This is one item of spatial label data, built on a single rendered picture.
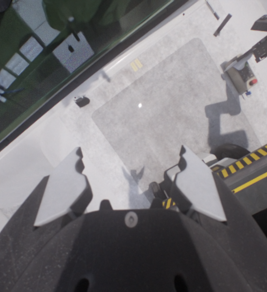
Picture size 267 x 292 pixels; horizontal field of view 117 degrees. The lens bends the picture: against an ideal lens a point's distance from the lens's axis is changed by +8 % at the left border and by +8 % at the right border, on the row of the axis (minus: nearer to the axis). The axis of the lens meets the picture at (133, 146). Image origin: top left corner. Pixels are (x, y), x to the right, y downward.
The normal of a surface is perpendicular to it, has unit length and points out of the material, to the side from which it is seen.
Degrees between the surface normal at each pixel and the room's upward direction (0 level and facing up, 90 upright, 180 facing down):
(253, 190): 0
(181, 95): 0
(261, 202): 0
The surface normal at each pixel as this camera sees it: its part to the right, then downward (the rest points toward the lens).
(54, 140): -0.22, 0.20
